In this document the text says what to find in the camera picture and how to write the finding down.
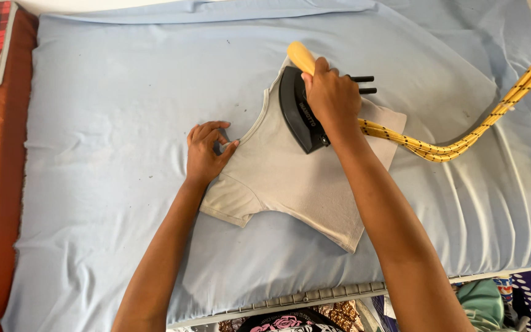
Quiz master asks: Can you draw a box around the person's left hand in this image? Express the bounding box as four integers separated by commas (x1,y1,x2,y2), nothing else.
186,121,240,186

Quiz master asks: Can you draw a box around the person's right hand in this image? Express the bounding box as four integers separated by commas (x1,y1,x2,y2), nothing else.
301,57,363,140

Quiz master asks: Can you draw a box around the black iron with yellow handle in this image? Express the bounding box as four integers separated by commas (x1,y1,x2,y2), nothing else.
278,41,378,155

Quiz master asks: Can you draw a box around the beige t-shirt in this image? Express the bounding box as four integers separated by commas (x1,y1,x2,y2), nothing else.
199,55,407,254

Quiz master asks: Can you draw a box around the light blue sheet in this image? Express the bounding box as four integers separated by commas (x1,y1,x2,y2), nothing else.
0,0,531,329

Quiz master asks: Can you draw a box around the person's black floral clothing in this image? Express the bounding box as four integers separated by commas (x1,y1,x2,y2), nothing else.
235,308,345,332

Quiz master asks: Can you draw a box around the brown gold patterned cloth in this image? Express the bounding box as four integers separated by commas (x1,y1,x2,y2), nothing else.
218,300,366,332

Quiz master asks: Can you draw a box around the green cloth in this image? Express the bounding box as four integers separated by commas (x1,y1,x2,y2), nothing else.
454,279,518,332

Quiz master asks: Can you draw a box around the white printed packet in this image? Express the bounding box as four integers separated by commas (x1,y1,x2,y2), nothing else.
493,276,514,303

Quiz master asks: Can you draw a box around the yellow braided iron cord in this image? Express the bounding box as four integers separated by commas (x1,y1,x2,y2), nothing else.
359,30,531,163

